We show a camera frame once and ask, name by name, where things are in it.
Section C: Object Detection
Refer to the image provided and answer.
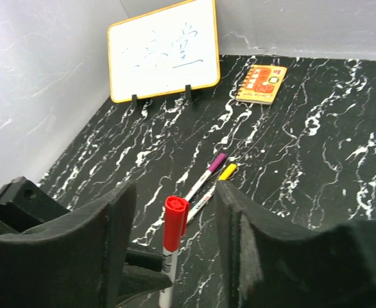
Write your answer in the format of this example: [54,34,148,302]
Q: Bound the white pen red end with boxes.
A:
[158,195,191,308]

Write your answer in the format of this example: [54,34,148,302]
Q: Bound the purple pen cap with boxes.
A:
[208,153,226,173]

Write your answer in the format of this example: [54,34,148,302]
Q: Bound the yellow pen cap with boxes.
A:
[218,164,237,180]

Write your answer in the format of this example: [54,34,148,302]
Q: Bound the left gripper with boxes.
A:
[0,176,69,235]

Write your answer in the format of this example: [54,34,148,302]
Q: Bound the orange notepad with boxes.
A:
[235,65,287,105]

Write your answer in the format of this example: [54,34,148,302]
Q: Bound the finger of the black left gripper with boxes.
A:
[117,248,172,305]

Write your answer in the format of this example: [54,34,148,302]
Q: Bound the white pen purple end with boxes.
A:
[184,168,212,202]

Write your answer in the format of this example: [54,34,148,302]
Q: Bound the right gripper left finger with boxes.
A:
[0,182,136,307]

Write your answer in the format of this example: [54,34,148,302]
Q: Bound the red pen cap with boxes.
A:
[163,196,190,252]

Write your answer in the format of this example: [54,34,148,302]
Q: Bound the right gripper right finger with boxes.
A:
[214,181,376,307]

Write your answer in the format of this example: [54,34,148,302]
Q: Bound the small whiteboard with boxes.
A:
[107,0,221,103]

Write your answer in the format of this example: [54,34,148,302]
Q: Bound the white pen yellow end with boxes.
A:
[185,163,238,224]

